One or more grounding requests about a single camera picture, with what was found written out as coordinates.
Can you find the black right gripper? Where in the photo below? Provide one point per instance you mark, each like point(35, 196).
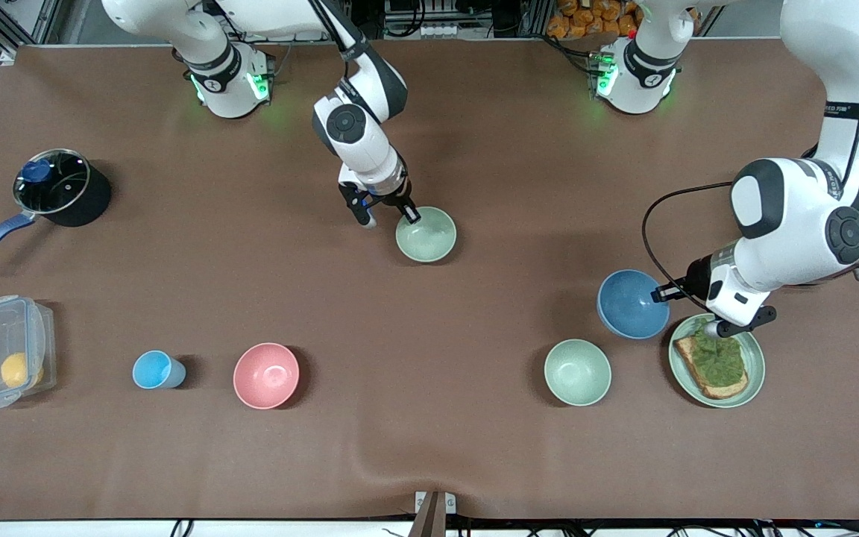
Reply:
point(397, 197)

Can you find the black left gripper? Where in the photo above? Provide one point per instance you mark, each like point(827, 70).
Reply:
point(693, 284)

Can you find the pale green bowl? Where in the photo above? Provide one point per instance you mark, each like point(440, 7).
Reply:
point(429, 239)
point(577, 372)

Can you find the blue bowl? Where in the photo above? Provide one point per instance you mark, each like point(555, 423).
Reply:
point(627, 306)

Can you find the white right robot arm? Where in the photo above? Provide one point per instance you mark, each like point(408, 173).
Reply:
point(366, 142)

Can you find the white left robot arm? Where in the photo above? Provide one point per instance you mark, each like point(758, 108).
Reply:
point(795, 224)

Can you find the pink bowl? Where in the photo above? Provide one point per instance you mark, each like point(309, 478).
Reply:
point(266, 375)

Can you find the brown table mat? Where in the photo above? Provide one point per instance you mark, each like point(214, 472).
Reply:
point(429, 149)

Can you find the toasted bread slice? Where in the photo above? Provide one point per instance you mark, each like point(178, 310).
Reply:
point(690, 362)

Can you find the green lettuce leaf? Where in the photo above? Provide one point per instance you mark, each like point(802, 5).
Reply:
point(724, 362)

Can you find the pale green plate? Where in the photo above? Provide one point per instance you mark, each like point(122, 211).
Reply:
point(754, 373)

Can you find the bag of orange buns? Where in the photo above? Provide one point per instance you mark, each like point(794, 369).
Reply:
point(593, 19)

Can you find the light blue cup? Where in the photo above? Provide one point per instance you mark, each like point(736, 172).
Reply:
point(153, 370)

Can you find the dark slanted pole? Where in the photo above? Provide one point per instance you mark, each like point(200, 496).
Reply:
point(426, 522)

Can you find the glass lid with blue knob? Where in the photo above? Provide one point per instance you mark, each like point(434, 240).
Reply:
point(57, 186)

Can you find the yellow lemon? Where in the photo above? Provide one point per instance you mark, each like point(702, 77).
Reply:
point(18, 370)

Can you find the metal mounting bracket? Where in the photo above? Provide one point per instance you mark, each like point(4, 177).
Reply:
point(448, 503)

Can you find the aluminium frame rail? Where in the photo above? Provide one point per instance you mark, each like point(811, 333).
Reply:
point(27, 19)

